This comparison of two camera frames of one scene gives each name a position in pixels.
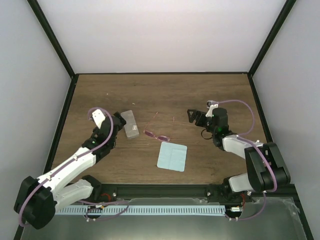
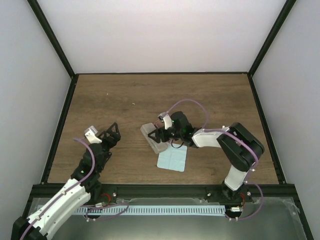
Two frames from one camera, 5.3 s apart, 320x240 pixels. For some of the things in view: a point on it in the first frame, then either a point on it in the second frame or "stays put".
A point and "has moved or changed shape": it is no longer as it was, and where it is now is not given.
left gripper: [117, 114] → [116, 137]
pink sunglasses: [163, 138] has moved or changed shape
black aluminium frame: [111, 191] stays put
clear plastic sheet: [271, 218] stays put
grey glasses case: [131, 126] → [146, 129]
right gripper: [200, 114] → [159, 132]
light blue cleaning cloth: [172, 156] stays put
